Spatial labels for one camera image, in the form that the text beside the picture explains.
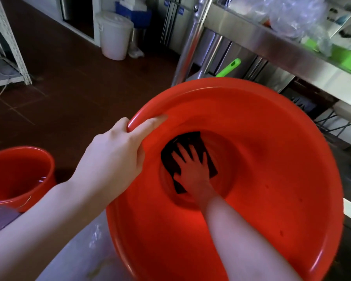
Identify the person's right hand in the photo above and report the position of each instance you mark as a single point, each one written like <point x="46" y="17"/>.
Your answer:
<point x="191" y="169"/>

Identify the person's left hand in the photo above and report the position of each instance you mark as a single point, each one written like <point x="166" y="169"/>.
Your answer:
<point x="111" y="160"/>

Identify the person's right middle finger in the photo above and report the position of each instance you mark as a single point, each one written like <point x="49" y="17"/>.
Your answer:
<point x="183" y="152"/>

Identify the person's left thumb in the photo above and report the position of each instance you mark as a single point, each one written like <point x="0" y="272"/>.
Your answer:
<point x="155" y="122"/>

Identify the person's right thumb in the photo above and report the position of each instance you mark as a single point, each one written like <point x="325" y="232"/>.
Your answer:
<point x="177" y="177"/>

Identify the person's right little finger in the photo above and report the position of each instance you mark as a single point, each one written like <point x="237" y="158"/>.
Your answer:
<point x="205" y="160"/>

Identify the dark scouring cloth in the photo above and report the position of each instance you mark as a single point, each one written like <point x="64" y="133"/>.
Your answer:
<point x="193" y="143"/>

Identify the large red plastic basin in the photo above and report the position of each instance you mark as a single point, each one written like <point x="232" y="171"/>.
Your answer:
<point x="266" y="160"/>

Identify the person's right forearm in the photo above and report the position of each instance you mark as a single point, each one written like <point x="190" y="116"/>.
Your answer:
<point x="239" y="239"/>

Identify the person's left forearm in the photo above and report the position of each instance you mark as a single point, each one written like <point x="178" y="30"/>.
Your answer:
<point x="44" y="228"/>

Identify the white lidded plastic bin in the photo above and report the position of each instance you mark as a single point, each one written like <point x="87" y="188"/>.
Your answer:
<point x="114" y="36"/>

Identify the stainless steel cabinet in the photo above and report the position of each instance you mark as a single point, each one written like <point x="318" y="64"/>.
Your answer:
<point x="178" y="26"/>

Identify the blue plastic crate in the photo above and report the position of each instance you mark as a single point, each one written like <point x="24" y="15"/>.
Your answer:
<point x="134" y="15"/>

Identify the white box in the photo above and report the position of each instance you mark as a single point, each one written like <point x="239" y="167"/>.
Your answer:
<point x="132" y="2"/>

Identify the stainless steel shelf rack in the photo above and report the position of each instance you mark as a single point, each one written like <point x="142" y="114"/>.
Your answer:
<point x="260" y="46"/>

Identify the red plastic bucket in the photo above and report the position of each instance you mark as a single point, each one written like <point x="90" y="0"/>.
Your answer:
<point x="14" y="175"/>

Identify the clear plastic bags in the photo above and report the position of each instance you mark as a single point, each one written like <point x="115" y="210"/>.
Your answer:
<point x="295" y="17"/>

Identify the green plastic tray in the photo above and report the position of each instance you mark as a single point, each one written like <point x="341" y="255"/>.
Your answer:
<point x="343" y="57"/>

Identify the white metal shelf frame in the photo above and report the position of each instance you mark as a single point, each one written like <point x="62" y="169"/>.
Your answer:
<point x="5" y="40"/>

